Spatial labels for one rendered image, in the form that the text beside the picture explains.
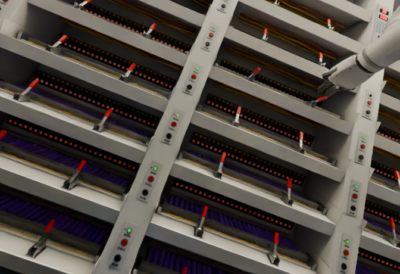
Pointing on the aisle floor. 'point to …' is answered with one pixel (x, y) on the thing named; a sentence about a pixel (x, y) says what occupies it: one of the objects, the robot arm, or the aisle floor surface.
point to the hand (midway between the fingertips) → (327, 89)
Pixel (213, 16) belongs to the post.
